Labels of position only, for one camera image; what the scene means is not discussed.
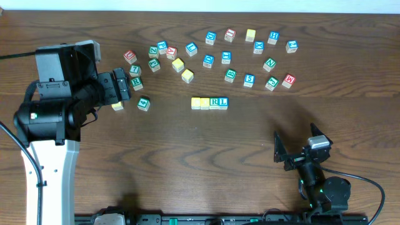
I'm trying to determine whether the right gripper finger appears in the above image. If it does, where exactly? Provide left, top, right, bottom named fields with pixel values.
left=274, top=131, right=287, bottom=163
left=310, top=122, right=324, bottom=137

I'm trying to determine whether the blue l block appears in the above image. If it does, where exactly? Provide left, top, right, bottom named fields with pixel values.
left=218, top=97, right=229, bottom=110
left=186, top=42, right=198, bottom=57

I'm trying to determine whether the yellow C block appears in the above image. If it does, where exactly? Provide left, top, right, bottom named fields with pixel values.
left=191, top=97, right=201, bottom=110

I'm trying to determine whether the green r block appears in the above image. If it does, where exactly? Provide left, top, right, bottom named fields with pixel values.
left=209, top=97, right=219, bottom=110
left=131, top=77, right=144, bottom=91

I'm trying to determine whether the yellow O block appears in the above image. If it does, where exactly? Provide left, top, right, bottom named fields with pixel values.
left=200, top=97, right=210, bottom=110

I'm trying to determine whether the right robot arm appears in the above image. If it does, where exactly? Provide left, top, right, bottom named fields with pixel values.
left=274, top=123, right=351, bottom=213

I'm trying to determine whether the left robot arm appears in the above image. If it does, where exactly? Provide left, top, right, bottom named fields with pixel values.
left=14, top=68, right=131, bottom=224

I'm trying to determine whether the yellow block lower left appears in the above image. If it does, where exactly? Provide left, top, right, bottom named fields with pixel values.
left=111, top=101, right=124, bottom=111

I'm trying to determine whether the green 7 block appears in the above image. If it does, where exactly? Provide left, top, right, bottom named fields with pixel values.
left=129, top=65, right=141, bottom=78

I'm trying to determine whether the red U block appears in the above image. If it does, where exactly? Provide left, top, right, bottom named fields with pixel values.
left=123, top=50, right=138, bottom=64

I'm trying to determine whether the green 4 block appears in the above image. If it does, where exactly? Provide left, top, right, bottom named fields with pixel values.
left=137, top=97, right=151, bottom=111

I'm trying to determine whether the green J block left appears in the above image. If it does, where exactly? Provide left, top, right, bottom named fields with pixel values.
left=148, top=58, right=161, bottom=73

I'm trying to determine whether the green j block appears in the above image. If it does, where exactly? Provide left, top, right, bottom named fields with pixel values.
left=148, top=58, right=161, bottom=73
left=265, top=76, right=279, bottom=91

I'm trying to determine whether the green Z block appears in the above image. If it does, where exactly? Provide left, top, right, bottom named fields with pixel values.
left=148, top=46, right=159, bottom=59

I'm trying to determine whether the red M block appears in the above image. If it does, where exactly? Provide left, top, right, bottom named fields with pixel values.
left=282, top=74, right=296, bottom=89

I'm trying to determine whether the blue P block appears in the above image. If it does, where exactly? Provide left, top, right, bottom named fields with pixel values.
left=157, top=41, right=168, bottom=54

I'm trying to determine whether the green J block right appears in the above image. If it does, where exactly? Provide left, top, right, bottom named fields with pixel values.
left=265, top=76, right=279, bottom=91

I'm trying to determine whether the yellow K block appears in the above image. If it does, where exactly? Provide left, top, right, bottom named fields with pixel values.
left=172, top=58, right=184, bottom=73

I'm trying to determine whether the red A block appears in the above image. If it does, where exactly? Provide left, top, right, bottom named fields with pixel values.
left=166, top=46, right=178, bottom=60

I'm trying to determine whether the yellow S block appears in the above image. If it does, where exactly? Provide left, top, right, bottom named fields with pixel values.
left=181, top=69, right=194, bottom=84

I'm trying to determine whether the blue 5 block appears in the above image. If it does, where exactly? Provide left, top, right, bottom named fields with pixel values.
left=243, top=74, right=255, bottom=88

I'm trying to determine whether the green N block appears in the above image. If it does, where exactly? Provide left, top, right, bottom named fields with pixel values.
left=263, top=57, right=276, bottom=72

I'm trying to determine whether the blue 2 block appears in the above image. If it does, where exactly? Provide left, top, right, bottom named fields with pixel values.
left=286, top=40, right=298, bottom=54

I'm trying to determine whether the green B block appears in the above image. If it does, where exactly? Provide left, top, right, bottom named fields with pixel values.
left=224, top=69, right=237, bottom=83

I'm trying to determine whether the blue D block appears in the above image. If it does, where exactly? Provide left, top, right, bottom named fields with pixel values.
left=203, top=54, right=214, bottom=68

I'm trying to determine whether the blue H block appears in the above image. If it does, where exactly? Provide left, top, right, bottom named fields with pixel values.
left=267, top=31, right=279, bottom=45

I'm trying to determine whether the blue I block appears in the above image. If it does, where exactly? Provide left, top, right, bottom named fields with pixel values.
left=221, top=51, right=232, bottom=64

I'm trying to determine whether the yellow block top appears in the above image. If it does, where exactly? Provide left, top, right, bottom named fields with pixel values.
left=245, top=29, right=256, bottom=43

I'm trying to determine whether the red I block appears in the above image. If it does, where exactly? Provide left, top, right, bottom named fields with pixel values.
left=224, top=28, right=236, bottom=43

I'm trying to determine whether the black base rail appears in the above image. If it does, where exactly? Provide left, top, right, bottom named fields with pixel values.
left=74, top=207, right=368, bottom=225

